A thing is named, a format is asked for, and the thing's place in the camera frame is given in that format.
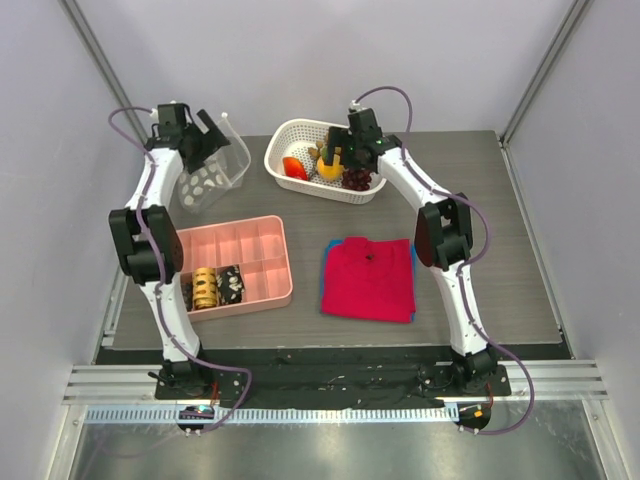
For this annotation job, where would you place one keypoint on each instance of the aluminium frame post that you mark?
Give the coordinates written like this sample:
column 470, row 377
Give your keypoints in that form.
column 560, row 40
column 91, row 43

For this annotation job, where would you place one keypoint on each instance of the yellow patterned rolled sock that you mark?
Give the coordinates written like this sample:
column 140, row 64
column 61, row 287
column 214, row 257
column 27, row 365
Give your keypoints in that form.
column 204, row 288

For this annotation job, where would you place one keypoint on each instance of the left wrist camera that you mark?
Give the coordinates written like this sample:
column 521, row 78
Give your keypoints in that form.
column 172, row 122

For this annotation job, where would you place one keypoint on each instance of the right aluminium frame post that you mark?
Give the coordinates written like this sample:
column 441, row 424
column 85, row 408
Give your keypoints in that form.
column 560, row 40

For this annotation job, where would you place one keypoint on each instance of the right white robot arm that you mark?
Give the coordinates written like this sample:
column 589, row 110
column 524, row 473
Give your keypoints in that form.
column 443, row 237

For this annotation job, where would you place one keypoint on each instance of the fake yellow grape bunch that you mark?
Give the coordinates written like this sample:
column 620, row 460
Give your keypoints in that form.
column 318, row 151

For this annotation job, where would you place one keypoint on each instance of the black white patterned sock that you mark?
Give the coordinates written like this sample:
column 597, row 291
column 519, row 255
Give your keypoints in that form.
column 230, row 285

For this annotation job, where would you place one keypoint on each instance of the yellow fake fruit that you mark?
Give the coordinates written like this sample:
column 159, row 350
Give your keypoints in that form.
column 331, row 172

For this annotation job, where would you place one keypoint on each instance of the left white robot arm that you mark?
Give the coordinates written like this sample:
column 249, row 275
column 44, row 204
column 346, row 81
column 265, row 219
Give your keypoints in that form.
column 147, row 245

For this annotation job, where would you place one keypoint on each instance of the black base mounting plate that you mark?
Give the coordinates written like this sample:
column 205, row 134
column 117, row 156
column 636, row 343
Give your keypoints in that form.
column 365, row 378

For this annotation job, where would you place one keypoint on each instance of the brown patterned rolled sock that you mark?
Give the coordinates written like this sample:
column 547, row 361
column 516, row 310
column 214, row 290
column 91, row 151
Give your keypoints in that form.
column 188, row 296

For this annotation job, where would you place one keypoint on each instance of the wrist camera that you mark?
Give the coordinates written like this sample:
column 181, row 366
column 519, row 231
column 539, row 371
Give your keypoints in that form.
column 172, row 122
column 356, row 105

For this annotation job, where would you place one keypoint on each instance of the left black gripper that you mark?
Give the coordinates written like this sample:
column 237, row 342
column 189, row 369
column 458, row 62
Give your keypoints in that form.
column 213, row 142

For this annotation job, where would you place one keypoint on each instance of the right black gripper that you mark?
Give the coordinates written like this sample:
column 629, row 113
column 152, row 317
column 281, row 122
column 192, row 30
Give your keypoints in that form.
column 336, row 138

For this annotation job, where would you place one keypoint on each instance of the slotted white cable duct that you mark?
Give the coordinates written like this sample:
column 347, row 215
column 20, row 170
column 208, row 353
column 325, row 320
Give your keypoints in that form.
column 201, row 414

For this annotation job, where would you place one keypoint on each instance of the left aluminium frame post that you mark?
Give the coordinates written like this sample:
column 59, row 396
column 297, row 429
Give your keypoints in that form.
column 91, row 43

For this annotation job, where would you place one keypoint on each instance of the clear polka dot zip bag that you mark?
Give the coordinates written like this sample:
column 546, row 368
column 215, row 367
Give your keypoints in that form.
column 222, row 172

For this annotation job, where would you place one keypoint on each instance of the pink divided organizer tray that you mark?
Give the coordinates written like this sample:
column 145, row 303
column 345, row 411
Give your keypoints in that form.
column 257, row 247

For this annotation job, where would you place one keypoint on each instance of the dark red fake grapes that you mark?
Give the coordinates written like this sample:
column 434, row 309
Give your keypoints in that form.
column 356, row 180

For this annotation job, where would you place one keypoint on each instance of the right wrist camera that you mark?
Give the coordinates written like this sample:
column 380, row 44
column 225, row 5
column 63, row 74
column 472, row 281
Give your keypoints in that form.
column 356, row 105

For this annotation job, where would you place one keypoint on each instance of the red folded shirt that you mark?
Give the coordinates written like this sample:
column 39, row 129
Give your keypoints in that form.
column 370, row 280

